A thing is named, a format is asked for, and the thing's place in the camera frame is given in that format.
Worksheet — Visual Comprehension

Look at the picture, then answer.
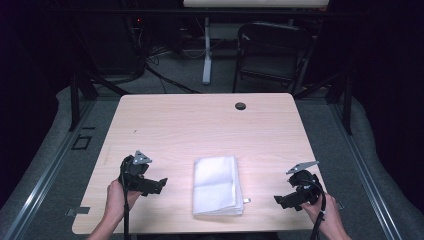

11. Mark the black folding chair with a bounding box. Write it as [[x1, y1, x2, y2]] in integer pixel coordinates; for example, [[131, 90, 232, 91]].
[[231, 21, 316, 96]]

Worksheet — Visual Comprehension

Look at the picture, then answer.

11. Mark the white desk top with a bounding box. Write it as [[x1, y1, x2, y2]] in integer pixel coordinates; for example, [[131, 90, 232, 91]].
[[182, 0, 331, 9]]

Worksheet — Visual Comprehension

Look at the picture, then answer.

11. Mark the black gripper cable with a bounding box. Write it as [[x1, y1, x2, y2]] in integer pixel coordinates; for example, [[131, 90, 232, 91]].
[[121, 159, 131, 240], [309, 181, 328, 240]]

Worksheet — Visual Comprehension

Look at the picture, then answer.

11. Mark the aluminium floor rail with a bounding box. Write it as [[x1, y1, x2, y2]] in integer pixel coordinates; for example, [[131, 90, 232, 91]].
[[2, 99, 98, 240], [327, 99, 403, 240]]

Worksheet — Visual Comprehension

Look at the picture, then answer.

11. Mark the person's left hand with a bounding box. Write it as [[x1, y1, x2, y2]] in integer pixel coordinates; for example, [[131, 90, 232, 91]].
[[104, 179, 143, 220]]

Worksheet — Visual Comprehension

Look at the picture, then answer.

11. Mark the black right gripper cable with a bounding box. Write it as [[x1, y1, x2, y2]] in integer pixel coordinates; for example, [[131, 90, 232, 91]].
[[309, 181, 328, 240]]

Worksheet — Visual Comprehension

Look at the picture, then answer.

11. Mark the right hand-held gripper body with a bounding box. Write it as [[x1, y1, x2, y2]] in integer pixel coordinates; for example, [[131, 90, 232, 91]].
[[285, 160, 324, 205]]

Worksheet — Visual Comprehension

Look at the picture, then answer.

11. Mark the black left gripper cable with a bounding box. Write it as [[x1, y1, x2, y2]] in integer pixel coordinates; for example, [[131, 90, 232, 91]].
[[121, 159, 131, 240]]

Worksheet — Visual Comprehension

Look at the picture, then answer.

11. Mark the black horizontal frame bar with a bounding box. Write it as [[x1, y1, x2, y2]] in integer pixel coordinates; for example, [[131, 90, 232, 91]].
[[46, 7, 368, 18]]

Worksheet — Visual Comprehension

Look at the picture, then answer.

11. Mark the white mesh cloth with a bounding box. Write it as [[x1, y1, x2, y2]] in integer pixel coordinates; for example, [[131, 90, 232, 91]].
[[192, 155, 245, 217]]

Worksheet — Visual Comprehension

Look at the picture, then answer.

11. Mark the grey tape strip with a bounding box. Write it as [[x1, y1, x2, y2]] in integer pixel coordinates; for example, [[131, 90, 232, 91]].
[[65, 206, 91, 217]]

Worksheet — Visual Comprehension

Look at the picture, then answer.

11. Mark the white desk leg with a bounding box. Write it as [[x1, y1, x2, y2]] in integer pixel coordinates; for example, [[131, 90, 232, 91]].
[[201, 17, 214, 86]]

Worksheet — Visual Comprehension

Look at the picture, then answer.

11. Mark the black floor cable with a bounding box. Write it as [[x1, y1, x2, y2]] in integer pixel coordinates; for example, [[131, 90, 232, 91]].
[[144, 64, 202, 95]]

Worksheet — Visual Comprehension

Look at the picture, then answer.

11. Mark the person's right hand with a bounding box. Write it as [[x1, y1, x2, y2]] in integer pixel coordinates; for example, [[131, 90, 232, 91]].
[[301, 192, 345, 233]]

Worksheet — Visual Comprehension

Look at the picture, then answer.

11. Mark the dark equipment cabinet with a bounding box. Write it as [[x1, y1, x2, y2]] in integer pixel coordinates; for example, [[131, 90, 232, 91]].
[[95, 13, 147, 77]]

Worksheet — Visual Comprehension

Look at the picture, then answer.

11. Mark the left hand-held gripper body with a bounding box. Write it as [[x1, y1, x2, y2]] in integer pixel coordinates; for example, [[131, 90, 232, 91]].
[[118, 150, 153, 195]]

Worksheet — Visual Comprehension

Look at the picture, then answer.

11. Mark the black metal frame post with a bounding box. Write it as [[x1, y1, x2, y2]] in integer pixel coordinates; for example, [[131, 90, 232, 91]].
[[342, 71, 354, 136], [68, 71, 81, 132]]

